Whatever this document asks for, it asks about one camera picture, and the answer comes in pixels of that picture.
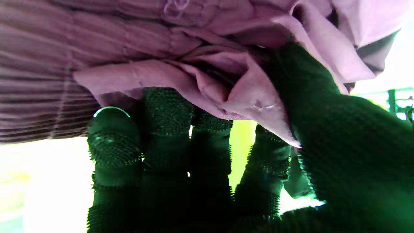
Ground maroon shorts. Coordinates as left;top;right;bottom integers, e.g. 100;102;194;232
0;0;414;149

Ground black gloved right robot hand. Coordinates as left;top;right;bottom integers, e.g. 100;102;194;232
86;42;414;233

